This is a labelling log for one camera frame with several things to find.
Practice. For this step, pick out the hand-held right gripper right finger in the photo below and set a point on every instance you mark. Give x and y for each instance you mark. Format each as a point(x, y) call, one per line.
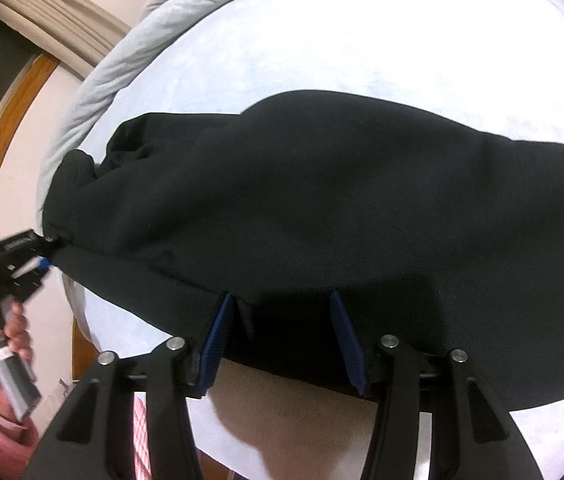
point(347, 335)

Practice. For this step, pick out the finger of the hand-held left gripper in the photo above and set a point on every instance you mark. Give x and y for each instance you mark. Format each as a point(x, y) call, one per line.
point(24, 244)
point(36, 266)

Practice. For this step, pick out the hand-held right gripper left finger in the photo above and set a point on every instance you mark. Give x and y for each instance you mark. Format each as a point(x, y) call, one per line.
point(215, 332)

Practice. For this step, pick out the black pants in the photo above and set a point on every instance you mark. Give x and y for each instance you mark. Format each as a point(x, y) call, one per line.
point(287, 200)

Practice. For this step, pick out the person's left hand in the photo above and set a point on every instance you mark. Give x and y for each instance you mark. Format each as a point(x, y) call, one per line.
point(16, 332)

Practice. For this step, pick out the red checked pajama clothing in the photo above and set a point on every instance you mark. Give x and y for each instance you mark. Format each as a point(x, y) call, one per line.
point(140, 435)

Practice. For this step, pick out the grey duvet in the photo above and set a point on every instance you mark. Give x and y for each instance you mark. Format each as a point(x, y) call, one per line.
point(111, 60)

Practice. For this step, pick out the beige curtain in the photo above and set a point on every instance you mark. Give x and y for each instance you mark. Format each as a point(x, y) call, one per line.
point(56, 25)

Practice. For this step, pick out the light blue bed sheet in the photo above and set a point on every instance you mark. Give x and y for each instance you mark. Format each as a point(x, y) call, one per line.
point(362, 35)

